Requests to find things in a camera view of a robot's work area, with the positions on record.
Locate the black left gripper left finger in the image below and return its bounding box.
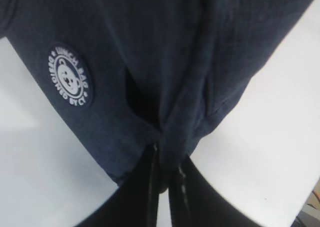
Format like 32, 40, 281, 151
78, 144, 160, 227

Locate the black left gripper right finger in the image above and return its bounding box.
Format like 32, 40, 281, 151
167, 154, 303, 227

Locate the dark blue lunch bag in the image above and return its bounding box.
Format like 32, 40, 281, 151
0, 0, 313, 185

